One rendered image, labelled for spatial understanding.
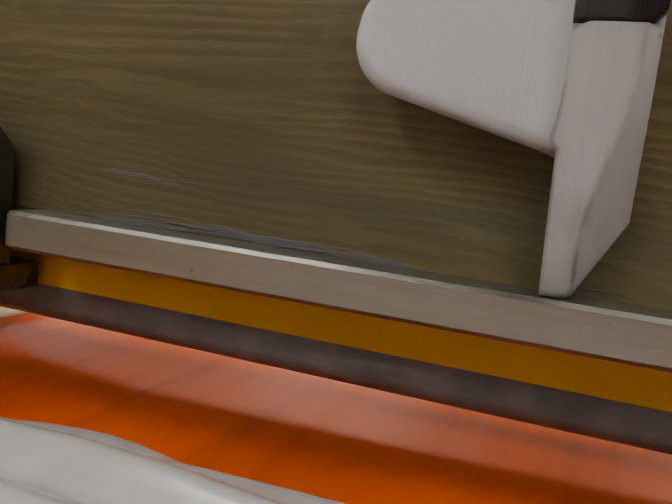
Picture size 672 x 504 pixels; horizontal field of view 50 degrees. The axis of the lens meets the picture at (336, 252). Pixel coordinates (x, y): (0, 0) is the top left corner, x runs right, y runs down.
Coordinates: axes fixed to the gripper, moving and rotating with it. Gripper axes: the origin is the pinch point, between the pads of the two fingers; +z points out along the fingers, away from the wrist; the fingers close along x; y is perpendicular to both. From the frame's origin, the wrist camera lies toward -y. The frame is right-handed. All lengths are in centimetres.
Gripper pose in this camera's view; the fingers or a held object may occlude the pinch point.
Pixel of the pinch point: (598, 233)
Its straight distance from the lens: 17.9
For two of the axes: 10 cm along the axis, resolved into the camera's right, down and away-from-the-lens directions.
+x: -3.3, 0.8, -9.4
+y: -9.4, -1.4, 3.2
